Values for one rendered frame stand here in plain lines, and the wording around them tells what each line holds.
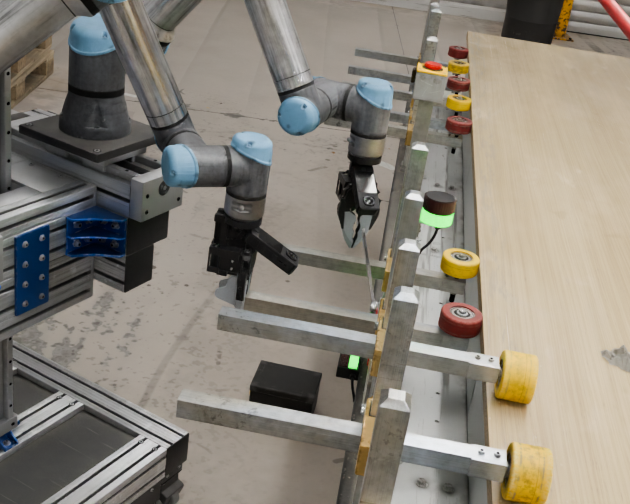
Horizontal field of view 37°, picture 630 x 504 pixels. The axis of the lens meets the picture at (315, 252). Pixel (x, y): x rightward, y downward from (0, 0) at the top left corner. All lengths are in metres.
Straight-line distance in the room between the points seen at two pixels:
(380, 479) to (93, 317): 2.39
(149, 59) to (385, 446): 0.89
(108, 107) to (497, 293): 0.88
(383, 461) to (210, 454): 1.74
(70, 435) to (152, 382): 0.62
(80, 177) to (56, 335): 1.31
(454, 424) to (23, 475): 1.03
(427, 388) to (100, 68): 0.96
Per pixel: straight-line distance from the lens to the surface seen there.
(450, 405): 2.03
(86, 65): 1.97
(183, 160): 1.63
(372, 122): 1.89
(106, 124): 2.00
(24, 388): 2.66
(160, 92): 1.71
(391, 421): 1.03
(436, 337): 1.80
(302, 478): 2.74
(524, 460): 1.32
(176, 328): 3.34
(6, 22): 1.50
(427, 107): 2.19
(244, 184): 1.68
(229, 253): 1.74
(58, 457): 2.42
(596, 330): 1.87
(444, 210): 1.71
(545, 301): 1.92
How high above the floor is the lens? 1.74
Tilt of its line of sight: 26 degrees down
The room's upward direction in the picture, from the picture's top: 9 degrees clockwise
